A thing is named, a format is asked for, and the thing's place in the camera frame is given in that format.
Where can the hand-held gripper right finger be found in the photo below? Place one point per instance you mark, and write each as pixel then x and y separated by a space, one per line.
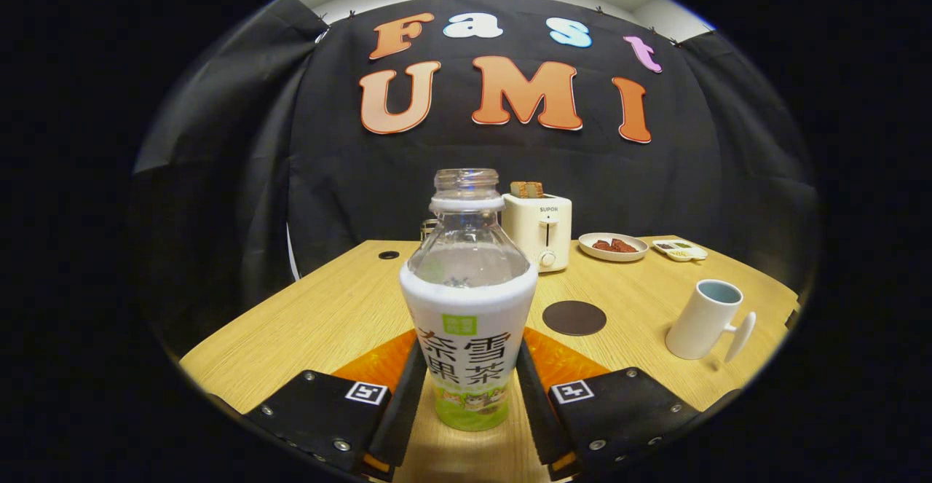
pixel 535 410

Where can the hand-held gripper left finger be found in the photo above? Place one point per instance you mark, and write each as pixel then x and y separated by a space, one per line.
pixel 406 414

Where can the dark brown round coaster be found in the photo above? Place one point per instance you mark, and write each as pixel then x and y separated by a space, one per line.
pixel 574 318

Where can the clear juice bottle white label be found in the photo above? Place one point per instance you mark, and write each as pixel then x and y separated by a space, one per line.
pixel 466 323

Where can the white cup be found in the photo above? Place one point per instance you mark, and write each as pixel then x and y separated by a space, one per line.
pixel 699 323

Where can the wooden table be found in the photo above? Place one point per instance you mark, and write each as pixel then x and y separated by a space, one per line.
pixel 328 323

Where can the white round plate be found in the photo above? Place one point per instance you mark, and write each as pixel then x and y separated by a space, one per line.
pixel 611 256

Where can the white toaster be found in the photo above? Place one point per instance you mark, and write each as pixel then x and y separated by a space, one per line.
pixel 531 235

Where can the brown food pieces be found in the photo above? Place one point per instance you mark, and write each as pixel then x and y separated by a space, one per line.
pixel 615 245

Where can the metal mesh pen holder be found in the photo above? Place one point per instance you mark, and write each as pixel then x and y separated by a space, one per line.
pixel 427 229

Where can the small white divided dish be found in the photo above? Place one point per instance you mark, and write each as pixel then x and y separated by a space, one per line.
pixel 681 251

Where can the toast slice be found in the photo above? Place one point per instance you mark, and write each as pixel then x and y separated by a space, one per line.
pixel 526 189

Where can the black backdrop cloth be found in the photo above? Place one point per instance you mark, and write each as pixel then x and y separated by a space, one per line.
pixel 328 177

